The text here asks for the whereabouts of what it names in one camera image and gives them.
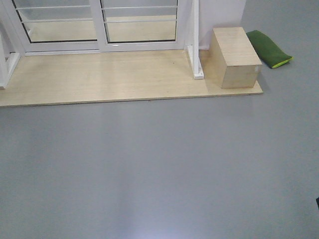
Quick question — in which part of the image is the white sliding glass door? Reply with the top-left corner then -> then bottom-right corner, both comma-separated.
89,0 -> 192,52

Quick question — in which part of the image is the light wooden platform board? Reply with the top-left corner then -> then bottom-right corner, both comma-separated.
0,50 -> 263,107

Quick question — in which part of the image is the light wooden box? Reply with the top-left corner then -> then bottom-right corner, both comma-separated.
209,27 -> 262,89

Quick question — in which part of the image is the green cushion bag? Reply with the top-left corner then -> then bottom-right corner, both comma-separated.
246,30 -> 293,69

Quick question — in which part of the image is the white support post with bracket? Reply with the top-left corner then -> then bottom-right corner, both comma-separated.
184,0 -> 204,80

